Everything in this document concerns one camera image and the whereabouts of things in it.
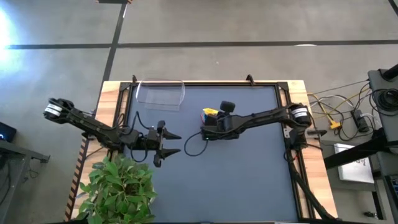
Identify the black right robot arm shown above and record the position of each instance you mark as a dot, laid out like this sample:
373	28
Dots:
267	116

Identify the black table frame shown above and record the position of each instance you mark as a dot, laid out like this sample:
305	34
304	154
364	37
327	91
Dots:
281	93

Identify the grey side desk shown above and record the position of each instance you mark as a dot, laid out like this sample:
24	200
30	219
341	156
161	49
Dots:
12	155

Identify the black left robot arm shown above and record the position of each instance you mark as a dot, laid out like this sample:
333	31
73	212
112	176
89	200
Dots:
90	124

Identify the striped hazard edge strip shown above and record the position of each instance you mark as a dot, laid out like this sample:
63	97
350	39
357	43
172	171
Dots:
76	183

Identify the green potted plant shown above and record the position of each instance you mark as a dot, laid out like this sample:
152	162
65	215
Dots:
118	189

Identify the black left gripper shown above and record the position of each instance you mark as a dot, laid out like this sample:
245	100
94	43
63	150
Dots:
160	143

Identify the black camera stand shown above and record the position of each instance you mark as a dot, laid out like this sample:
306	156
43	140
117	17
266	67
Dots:
357	152

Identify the white paper sheet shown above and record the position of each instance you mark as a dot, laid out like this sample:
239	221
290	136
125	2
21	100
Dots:
354	168

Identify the clear plastic basket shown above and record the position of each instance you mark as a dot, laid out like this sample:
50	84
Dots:
160	95

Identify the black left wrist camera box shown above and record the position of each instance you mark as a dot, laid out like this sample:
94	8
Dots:
152	138

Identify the black power strip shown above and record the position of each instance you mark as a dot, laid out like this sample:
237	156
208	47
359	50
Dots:
359	119

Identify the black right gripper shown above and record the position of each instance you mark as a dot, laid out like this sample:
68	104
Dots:
225	127

